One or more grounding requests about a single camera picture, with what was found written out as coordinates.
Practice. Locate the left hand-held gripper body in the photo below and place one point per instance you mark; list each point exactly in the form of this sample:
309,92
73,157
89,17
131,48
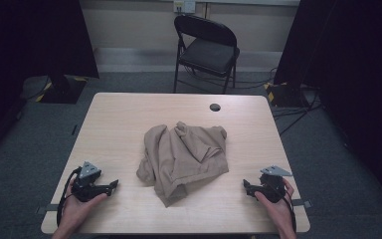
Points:
85,186

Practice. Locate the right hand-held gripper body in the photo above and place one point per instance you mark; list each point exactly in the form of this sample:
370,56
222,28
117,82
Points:
273,187

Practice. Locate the beige garment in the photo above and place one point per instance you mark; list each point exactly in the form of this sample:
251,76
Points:
182,159

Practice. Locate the person's right hand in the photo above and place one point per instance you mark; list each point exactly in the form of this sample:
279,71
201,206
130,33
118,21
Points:
278,210

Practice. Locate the person's left hand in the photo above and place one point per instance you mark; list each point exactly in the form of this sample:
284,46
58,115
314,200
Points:
79,210

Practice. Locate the small black floor object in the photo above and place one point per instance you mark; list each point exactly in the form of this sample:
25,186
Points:
74,129

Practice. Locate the black round table grommet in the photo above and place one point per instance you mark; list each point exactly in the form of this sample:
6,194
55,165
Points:
215,107

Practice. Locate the black stand base yellow stripes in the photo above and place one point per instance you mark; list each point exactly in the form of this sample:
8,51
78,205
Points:
286,94
64,91

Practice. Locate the black folding chair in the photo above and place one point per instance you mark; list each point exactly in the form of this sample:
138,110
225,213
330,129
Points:
209,53

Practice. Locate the black curtain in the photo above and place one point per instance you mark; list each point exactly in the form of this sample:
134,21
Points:
354,73
30,49

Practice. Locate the white wall socket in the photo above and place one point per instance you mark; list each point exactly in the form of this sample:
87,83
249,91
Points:
184,6

